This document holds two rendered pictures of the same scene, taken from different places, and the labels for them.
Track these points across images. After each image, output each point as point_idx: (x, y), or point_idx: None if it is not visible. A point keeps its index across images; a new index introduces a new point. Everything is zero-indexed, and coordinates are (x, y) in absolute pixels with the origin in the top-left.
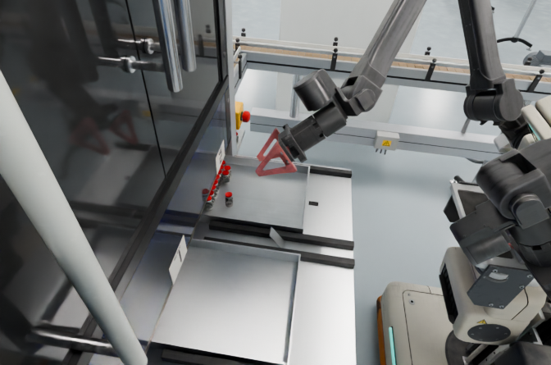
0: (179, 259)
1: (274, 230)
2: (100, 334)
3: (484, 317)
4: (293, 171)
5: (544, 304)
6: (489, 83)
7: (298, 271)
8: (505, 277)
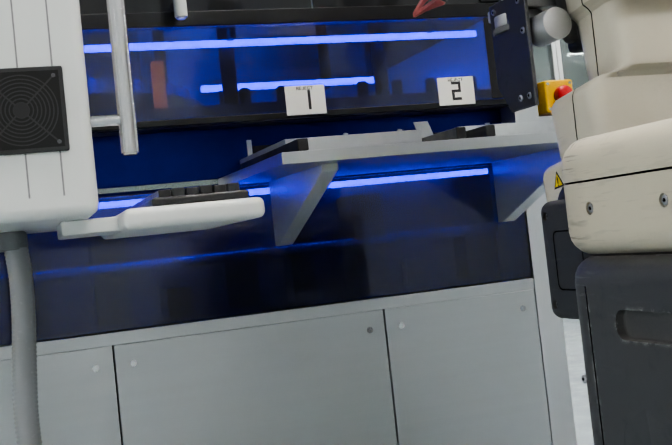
0: (307, 102)
1: (428, 127)
2: (187, 21)
3: (555, 167)
4: None
5: (592, 86)
6: None
7: (395, 131)
8: (504, 19)
